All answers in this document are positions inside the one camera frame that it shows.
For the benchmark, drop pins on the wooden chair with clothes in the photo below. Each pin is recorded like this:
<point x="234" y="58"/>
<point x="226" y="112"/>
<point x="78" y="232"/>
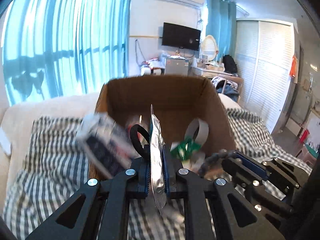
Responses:
<point x="228" y="86"/>

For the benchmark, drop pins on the silver mini fridge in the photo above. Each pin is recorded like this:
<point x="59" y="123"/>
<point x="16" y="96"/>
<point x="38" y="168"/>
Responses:
<point x="175" y="66"/>

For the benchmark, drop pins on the blue curtain right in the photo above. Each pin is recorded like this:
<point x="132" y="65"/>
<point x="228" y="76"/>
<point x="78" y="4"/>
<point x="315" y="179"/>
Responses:
<point x="222" y="26"/>

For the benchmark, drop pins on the white paper slip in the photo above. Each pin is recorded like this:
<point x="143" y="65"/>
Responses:
<point x="5" y="143"/>

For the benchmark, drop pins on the white louvered wardrobe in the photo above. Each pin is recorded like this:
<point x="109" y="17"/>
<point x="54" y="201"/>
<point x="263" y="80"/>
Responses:
<point x="263" y="55"/>

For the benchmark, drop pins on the checkered bed cloth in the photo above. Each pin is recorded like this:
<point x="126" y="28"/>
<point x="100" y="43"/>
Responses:
<point x="55" y="167"/>

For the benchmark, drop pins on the white vanity desk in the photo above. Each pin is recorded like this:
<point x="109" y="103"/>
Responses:
<point x="208" y="73"/>

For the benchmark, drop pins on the grey tape roll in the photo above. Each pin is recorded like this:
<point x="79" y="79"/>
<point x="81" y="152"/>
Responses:
<point x="198" y="131"/>

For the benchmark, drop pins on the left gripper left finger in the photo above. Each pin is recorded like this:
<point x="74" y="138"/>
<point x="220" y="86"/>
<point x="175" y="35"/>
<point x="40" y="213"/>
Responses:
<point x="99" y="209"/>

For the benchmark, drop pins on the blue window curtain left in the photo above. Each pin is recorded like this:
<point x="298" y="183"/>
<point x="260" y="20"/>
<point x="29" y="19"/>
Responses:
<point x="54" y="48"/>

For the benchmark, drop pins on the green crinkled wrapper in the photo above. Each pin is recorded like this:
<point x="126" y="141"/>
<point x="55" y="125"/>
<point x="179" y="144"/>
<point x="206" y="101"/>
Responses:
<point x="184" y="150"/>

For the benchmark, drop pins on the brown cardboard box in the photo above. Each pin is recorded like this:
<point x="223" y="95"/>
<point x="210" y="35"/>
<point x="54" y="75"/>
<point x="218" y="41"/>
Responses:
<point x="175" y="100"/>

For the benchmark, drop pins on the orange hanging garment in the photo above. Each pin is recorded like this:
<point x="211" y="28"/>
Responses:
<point x="294" y="67"/>

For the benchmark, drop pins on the silver foil pouch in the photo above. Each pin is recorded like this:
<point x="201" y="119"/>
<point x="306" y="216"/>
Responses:
<point x="156" y="150"/>

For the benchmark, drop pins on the black backpack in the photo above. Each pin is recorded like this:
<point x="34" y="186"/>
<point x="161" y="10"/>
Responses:
<point x="229" y="64"/>

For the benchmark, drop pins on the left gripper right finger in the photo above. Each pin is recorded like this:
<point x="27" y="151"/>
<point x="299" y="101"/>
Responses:
<point x="214" y="209"/>

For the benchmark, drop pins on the oval white vanity mirror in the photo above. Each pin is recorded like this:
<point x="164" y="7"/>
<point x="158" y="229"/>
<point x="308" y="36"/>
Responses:
<point x="209" y="48"/>

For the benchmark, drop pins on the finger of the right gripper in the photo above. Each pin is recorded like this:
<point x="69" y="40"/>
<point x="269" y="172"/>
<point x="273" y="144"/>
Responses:
<point x="243" y="169"/>
<point x="257" y="195"/>

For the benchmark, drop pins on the black wall television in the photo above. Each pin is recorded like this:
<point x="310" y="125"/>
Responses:
<point x="180" y="36"/>

